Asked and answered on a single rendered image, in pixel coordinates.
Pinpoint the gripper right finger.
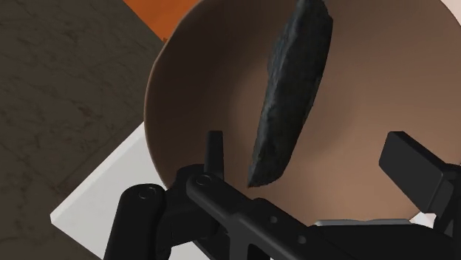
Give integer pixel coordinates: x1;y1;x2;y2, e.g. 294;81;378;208
378;131;461;250

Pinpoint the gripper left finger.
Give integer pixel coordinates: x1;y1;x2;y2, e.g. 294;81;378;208
102;130;327;260

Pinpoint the brown round bowl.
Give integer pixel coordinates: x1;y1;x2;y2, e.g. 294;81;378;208
143;0;461;226

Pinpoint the white table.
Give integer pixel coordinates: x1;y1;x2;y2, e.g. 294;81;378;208
50;121;439;260

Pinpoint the black rough oblong object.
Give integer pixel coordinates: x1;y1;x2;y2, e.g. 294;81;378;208
246;0;334;188

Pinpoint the orange flat board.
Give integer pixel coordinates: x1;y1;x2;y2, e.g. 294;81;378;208
122;0;201;43

